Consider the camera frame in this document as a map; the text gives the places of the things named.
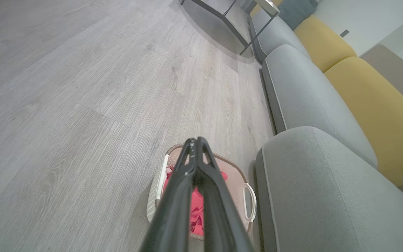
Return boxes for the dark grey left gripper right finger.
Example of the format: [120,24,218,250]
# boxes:
[196,136,255,252]

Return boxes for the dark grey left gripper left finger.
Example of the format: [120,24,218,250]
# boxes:
[140,138,198,252]

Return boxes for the beige perforated laundry basket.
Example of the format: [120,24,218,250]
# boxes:
[147,143,258,242]

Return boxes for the red crumpled clothing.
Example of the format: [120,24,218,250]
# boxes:
[162,170,228,237]

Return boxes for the grey fabric sofa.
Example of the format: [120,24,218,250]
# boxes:
[249,7,403,252]

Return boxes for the teal throw pillow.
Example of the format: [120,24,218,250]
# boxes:
[278,0,318,31]

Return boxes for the metal frame coffee table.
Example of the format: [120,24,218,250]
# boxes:
[181,0,281,56]

